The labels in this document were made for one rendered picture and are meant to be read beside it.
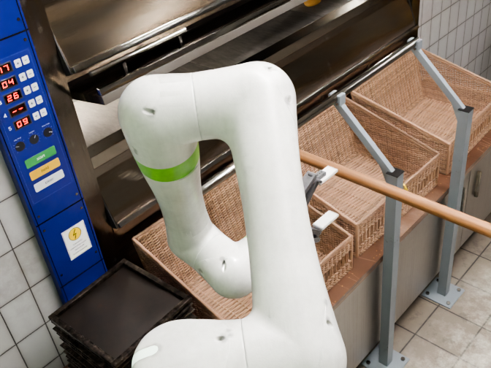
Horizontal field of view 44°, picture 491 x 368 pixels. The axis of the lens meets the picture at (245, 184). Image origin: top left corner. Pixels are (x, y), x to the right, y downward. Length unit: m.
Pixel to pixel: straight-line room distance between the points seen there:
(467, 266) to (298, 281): 2.26
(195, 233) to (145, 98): 0.40
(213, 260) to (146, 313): 0.48
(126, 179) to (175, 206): 0.78
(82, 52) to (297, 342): 1.08
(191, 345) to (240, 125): 0.33
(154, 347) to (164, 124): 0.33
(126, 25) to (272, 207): 0.99
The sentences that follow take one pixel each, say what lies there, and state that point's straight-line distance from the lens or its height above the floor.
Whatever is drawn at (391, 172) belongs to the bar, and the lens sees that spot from 1.97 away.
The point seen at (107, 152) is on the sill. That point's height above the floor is 1.17.
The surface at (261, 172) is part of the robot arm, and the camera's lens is 0.89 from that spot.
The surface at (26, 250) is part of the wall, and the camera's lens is 1.79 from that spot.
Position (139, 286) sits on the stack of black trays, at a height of 0.87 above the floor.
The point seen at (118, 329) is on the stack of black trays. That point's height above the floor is 0.87.
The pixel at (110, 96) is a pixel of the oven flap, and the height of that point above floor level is 1.41.
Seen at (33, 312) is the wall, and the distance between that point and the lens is 1.91.
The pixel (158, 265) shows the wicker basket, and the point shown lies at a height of 0.81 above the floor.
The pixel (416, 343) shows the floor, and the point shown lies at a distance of 2.71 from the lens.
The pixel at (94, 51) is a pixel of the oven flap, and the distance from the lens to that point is 1.69.
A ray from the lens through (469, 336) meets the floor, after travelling 2.77.
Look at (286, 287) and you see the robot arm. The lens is 0.84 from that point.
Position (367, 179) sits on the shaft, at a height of 1.20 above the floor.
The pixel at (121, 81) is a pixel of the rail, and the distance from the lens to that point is 1.60.
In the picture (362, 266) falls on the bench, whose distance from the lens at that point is 2.17.
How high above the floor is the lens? 2.08
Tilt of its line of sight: 36 degrees down
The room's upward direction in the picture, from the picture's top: 7 degrees counter-clockwise
